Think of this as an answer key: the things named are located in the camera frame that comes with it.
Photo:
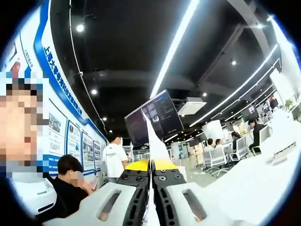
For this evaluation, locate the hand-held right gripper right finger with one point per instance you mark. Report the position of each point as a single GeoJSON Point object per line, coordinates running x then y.
{"type": "Point", "coordinates": [164, 195]}

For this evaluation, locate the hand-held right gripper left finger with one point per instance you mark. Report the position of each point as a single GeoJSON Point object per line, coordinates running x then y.
{"type": "Point", "coordinates": [87, 212]}

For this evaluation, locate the white printing paper sheet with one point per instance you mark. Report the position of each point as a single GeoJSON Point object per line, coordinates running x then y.
{"type": "Point", "coordinates": [156, 146]}

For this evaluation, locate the white rounded appliance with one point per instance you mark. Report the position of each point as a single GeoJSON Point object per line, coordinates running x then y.
{"type": "Point", "coordinates": [35, 193]}

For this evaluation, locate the white office chair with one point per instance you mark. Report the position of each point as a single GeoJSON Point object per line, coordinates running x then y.
{"type": "Point", "coordinates": [217, 160]}
{"type": "Point", "coordinates": [240, 148]}

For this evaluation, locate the large dark monitor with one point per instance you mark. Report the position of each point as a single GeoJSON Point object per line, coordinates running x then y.
{"type": "Point", "coordinates": [160, 113]}

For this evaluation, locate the white table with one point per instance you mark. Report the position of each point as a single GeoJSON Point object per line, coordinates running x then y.
{"type": "Point", "coordinates": [247, 188]}

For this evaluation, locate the ceiling air conditioner panel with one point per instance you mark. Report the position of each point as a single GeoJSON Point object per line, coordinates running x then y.
{"type": "Point", "coordinates": [191, 106]}

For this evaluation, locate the white printer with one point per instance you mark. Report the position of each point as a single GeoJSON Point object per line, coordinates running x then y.
{"type": "Point", "coordinates": [282, 153]}

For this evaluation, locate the curved ceiling light strip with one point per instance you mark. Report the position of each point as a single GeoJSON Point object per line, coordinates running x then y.
{"type": "Point", "coordinates": [235, 91]}

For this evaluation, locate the long ceiling light strip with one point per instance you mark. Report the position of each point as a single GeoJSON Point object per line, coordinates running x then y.
{"type": "Point", "coordinates": [174, 47]}

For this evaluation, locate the potted green plant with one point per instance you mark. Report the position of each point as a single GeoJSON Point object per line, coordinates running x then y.
{"type": "Point", "coordinates": [289, 103]}

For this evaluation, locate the wall poster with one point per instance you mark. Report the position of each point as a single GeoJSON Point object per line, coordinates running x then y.
{"type": "Point", "coordinates": [61, 99]}

